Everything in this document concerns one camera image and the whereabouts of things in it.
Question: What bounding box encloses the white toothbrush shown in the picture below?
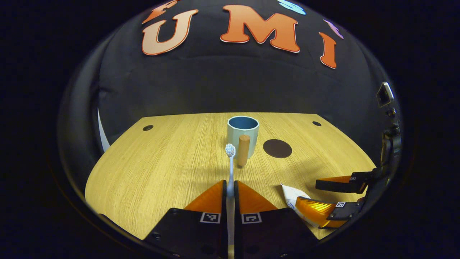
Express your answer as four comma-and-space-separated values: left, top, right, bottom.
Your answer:
225, 143, 236, 249

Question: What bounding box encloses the light blue cup wooden handle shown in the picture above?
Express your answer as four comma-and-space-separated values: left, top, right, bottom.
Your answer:
227, 116, 260, 168

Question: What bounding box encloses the wooden desktop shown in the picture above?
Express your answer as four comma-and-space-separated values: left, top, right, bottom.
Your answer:
85, 112, 377, 241

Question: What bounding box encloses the black backdrop cloth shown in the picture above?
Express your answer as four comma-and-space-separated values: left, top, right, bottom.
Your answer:
59, 0, 396, 180

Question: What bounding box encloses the white toothpaste tube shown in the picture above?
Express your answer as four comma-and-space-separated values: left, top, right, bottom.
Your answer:
281, 184, 320, 228

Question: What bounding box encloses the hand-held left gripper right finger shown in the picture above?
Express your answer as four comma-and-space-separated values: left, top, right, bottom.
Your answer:
234, 180, 320, 259

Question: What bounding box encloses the dark brown round coaster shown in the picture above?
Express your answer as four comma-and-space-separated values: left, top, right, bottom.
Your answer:
263, 139, 293, 159

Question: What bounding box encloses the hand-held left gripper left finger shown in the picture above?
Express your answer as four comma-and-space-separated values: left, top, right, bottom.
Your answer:
144, 180, 229, 259

